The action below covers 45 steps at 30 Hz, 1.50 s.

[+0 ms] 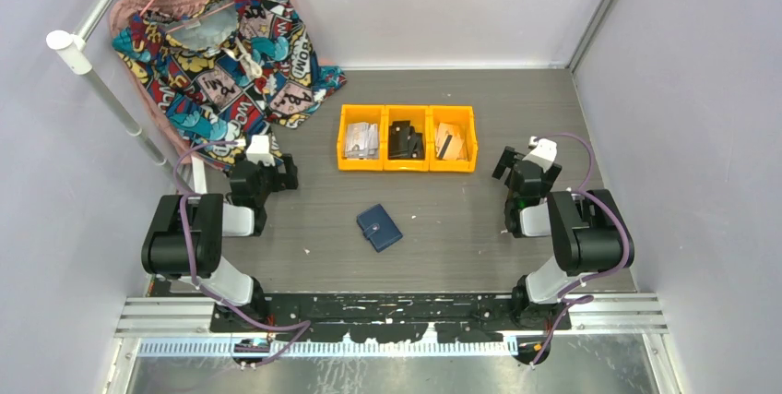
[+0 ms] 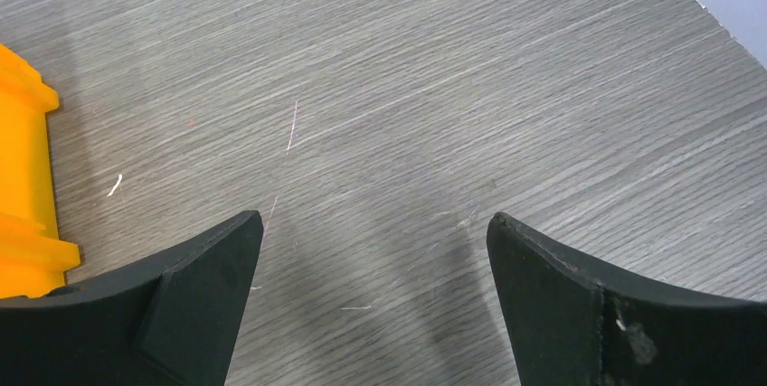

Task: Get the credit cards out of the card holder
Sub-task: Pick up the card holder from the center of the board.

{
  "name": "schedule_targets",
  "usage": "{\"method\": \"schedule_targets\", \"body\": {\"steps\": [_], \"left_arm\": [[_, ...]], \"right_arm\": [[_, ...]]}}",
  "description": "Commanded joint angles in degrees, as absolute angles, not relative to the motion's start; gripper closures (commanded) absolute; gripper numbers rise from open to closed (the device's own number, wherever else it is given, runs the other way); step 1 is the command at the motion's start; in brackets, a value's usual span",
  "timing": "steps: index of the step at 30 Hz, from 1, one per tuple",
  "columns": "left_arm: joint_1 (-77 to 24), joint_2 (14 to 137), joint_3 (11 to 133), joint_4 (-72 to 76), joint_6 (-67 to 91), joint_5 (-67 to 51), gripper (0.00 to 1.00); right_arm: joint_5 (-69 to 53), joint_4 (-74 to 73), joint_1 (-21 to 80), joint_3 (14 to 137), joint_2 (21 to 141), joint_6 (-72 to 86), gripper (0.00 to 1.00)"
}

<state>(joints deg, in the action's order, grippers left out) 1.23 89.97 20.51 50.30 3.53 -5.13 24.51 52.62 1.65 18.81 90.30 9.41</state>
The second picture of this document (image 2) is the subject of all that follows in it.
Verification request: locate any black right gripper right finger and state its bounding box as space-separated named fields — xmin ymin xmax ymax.
xmin=487 ymin=212 xmax=766 ymax=385

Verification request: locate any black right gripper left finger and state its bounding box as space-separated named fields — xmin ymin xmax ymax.
xmin=1 ymin=211 xmax=263 ymax=385

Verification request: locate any yellow bin with silver cards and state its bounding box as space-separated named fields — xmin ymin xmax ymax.
xmin=1 ymin=47 xmax=80 ymax=298

